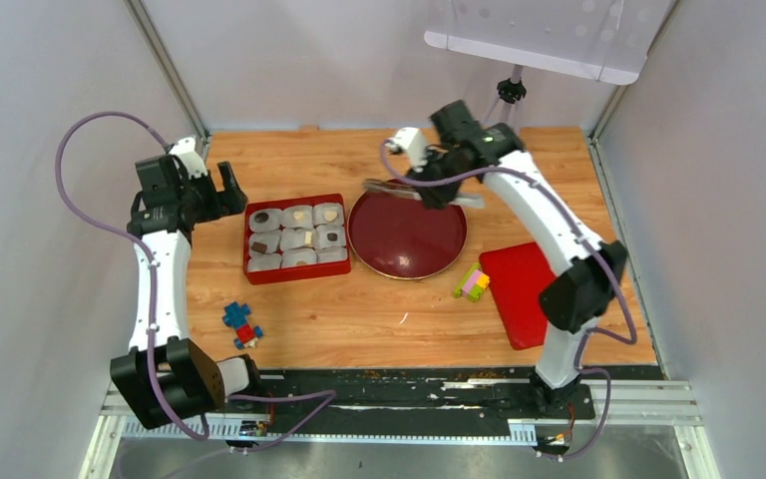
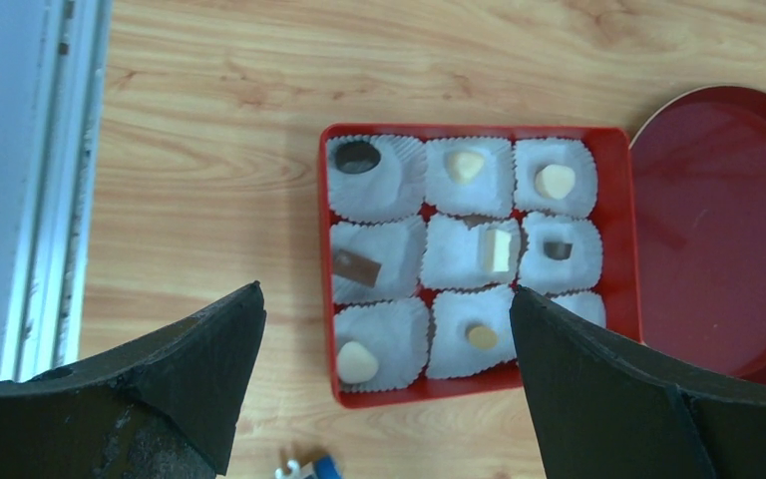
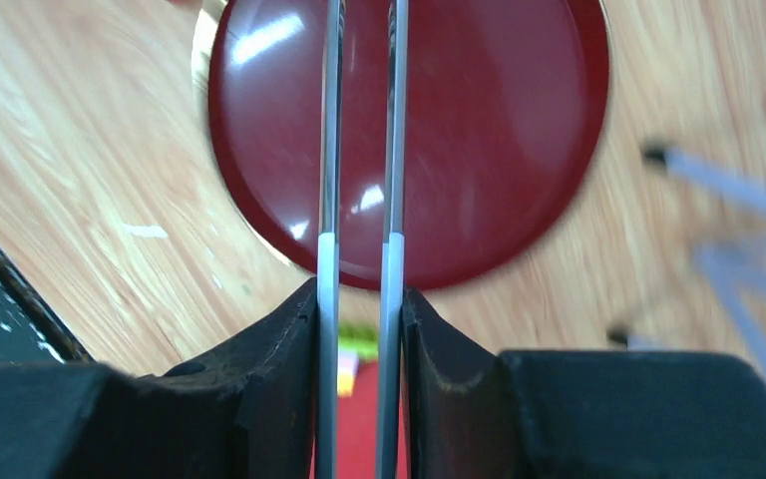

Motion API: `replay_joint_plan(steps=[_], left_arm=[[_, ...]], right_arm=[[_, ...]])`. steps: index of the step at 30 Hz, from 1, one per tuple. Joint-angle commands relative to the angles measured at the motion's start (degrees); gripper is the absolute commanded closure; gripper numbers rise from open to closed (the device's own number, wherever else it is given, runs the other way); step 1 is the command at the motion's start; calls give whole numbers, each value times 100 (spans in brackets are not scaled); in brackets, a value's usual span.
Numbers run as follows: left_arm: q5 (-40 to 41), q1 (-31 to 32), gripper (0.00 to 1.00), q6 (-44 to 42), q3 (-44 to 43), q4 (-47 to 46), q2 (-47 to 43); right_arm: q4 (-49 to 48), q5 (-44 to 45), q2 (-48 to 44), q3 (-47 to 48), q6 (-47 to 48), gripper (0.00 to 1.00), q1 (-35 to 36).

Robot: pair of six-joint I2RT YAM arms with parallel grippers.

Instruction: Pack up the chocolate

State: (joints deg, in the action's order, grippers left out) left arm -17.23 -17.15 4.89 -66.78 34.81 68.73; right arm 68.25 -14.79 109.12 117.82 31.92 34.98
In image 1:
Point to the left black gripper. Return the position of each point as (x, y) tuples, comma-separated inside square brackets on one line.
[(224, 203)]

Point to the grey tripod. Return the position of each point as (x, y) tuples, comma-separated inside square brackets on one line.
[(509, 96)]

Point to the metal tongs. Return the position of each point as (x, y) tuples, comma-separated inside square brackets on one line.
[(398, 190)]

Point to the green pink toy blocks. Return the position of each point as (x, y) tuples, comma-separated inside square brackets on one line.
[(473, 284)]

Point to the blue red toy car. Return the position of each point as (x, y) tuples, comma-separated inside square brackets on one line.
[(236, 317)]

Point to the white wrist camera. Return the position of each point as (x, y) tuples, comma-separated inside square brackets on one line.
[(412, 143), (186, 150)]

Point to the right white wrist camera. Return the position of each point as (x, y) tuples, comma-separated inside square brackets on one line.
[(412, 143)]

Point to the dark red round tray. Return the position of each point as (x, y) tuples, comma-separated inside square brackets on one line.
[(400, 238)]

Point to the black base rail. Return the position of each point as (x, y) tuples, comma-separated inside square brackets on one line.
[(453, 402)]

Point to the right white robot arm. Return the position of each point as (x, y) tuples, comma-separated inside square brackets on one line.
[(587, 269)]

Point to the white board on tripod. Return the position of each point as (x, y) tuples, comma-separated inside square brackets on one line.
[(601, 40)]

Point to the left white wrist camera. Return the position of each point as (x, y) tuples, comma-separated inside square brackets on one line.
[(186, 150)]

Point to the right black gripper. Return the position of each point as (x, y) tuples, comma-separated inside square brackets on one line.
[(435, 197)]

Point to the red box lid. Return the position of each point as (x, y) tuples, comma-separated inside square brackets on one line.
[(518, 275)]

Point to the dark square chocolate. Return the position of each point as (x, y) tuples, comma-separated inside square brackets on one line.
[(259, 248)]

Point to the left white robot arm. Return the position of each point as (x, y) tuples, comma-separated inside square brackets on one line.
[(164, 375)]

